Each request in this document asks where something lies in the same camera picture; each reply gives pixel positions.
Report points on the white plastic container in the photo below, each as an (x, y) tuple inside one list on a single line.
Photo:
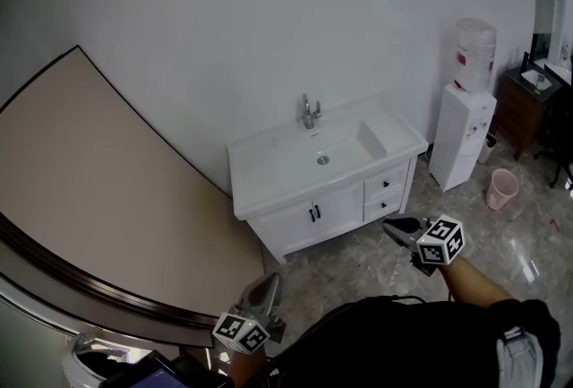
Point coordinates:
[(76, 361)]

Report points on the brown wooden vanity cabinet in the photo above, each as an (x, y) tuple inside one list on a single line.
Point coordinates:
[(519, 113)]

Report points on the beige board with dark frame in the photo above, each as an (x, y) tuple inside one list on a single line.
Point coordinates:
[(89, 175)]

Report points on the small white waste bin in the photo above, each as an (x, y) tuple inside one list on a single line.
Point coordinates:
[(485, 151)]

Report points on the person's left forearm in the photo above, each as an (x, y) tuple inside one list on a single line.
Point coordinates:
[(248, 370)]

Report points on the chrome faucet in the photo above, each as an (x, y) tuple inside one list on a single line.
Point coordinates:
[(308, 117)]

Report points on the white vanity drawer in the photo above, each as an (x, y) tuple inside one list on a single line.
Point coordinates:
[(373, 211), (373, 188)]

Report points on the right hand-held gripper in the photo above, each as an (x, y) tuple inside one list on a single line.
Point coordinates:
[(441, 245)]

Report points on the person's black shirt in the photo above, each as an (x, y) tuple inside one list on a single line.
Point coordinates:
[(380, 346)]

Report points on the white water dispenser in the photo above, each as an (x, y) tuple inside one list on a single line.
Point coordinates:
[(456, 140)]

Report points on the chrome sink drain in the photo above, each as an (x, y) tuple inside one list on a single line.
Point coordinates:
[(323, 160)]

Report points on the pink waste bin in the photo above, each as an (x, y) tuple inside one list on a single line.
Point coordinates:
[(501, 191)]

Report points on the white cabinet door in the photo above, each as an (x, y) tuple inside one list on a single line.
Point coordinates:
[(286, 227), (342, 211)]

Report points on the clear water bottle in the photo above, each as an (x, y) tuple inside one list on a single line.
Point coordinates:
[(474, 50)]

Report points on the white ceramic sink top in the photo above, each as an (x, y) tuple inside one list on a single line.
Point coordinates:
[(268, 171)]

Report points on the small white basin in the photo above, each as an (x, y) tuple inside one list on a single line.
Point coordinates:
[(532, 76)]

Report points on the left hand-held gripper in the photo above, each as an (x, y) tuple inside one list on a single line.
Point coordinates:
[(242, 334)]

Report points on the dark tablet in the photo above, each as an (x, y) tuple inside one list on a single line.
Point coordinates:
[(143, 375)]

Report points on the white vanity cabinet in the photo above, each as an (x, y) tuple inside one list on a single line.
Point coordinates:
[(340, 216)]

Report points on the black framed mirror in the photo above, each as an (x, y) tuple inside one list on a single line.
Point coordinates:
[(540, 46)]

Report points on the person's right forearm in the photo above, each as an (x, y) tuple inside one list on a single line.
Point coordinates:
[(472, 283)]

